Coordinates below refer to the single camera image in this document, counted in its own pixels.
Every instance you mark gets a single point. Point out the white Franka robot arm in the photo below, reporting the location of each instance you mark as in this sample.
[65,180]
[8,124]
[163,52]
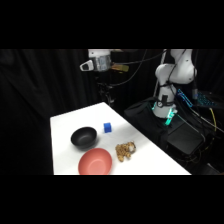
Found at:
[167,74]

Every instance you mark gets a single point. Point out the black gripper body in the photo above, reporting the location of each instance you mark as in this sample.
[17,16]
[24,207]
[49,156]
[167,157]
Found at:
[104,83]

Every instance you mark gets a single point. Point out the blue cube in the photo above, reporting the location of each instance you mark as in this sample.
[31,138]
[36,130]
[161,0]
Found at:
[107,127]

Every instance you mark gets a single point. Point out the blue electronics board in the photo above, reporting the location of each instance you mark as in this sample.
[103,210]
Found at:
[196,98]

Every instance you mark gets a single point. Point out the yellow connector on wrist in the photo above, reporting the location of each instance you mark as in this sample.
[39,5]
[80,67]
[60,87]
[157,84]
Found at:
[120,67]

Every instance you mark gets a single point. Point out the black bowl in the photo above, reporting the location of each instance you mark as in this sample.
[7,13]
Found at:
[83,137]

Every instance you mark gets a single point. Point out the tan plush toy animal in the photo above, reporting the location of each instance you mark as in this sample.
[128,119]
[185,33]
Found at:
[125,150]

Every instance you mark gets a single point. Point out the pink bowl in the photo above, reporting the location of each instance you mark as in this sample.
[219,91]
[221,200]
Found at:
[95,162]

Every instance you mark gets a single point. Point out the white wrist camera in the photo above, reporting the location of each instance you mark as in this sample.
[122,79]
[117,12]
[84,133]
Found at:
[87,65]

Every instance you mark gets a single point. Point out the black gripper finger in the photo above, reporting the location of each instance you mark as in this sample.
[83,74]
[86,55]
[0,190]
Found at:
[112,100]
[107,99]

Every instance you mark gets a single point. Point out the black robot stand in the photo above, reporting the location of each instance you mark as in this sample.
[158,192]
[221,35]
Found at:
[181,136]

